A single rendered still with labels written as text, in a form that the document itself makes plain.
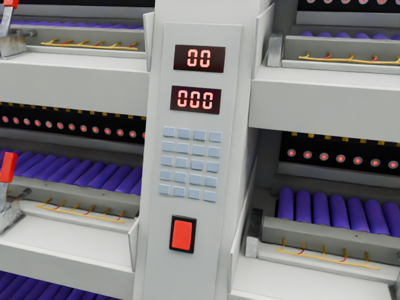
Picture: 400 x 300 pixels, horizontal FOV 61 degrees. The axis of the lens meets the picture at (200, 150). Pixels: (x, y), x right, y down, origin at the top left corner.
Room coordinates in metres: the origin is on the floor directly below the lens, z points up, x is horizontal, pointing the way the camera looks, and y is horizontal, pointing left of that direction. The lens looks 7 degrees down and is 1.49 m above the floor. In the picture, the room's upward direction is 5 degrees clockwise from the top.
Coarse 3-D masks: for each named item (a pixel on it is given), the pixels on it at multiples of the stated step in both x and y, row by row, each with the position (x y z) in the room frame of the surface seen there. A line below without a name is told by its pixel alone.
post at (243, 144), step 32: (160, 0) 0.32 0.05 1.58; (192, 0) 0.31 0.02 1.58; (224, 0) 0.30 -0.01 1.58; (256, 0) 0.30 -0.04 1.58; (160, 32) 0.32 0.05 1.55; (160, 64) 0.32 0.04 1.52; (256, 128) 0.42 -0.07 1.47; (224, 224) 0.30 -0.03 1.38; (224, 256) 0.30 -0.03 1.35; (224, 288) 0.30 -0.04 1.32
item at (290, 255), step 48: (288, 144) 0.44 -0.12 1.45; (336, 144) 0.43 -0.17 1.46; (384, 144) 0.41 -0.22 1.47; (288, 192) 0.42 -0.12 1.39; (336, 192) 0.42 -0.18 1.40; (384, 192) 0.41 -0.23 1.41; (240, 240) 0.34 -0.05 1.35; (288, 240) 0.35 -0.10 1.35; (336, 240) 0.34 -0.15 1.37; (384, 240) 0.33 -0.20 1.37; (240, 288) 0.30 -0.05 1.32; (288, 288) 0.30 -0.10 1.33; (336, 288) 0.30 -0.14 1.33; (384, 288) 0.30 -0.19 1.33
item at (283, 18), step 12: (276, 0) 0.49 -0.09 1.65; (288, 0) 0.49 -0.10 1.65; (276, 12) 0.49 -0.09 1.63; (288, 12) 0.49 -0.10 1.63; (276, 24) 0.49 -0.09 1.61; (288, 24) 0.49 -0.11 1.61; (300, 24) 0.48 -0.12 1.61; (264, 132) 0.49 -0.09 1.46; (276, 132) 0.49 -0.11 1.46; (264, 144) 0.49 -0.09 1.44; (276, 144) 0.49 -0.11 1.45; (264, 156) 0.49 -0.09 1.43; (276, 156) 0.49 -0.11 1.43; (264, 168) 0.49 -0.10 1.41; (276, 168) 0.49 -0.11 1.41; (264, 180) 0.49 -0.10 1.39
